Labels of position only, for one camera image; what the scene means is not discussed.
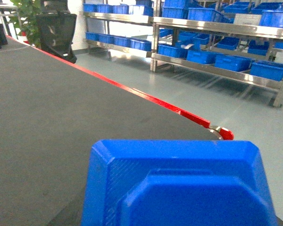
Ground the stainless steel shelf rack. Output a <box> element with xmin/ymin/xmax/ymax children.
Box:
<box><xmin>82</xmin><ymin>0</ymin><xmax>283</xmax><ymax>107</ymax></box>

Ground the dark grey table mat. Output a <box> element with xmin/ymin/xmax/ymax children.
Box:
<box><xmin>0</xmin><ymin>40</ymin><xmax>216</xmax><ymax>226</ymax></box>

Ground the black office chair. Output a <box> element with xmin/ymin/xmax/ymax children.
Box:
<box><xmin>36</xmin><ymin>0</ymin><xmax>77</xmax><ymax>64</ymax></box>

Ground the green potted plant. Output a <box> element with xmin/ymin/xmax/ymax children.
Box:
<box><xmin>11</xmin><ymin>0</ymin><xmax>41</xmax><ymax>48</ymax></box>

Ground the red metal table frame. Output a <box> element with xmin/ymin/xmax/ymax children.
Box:
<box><xmin>0</xmin><ymin>37</ymin><xmax>234</xmax><ymax>145</ymax></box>

